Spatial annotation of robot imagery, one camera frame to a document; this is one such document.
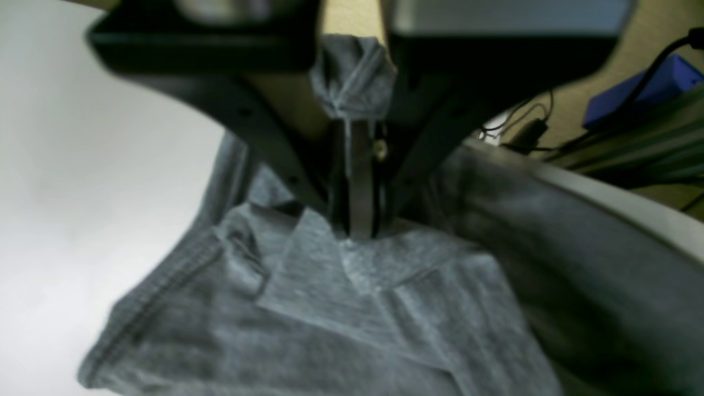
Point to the grey T-shirt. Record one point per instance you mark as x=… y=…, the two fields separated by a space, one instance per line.
x=512 y=277

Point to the blue box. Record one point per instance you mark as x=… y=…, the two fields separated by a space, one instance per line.
x=674 y=76

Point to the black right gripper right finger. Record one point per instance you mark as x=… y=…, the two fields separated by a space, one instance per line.
x=461 y=63

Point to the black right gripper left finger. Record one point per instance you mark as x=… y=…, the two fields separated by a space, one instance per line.
x=245 y=65

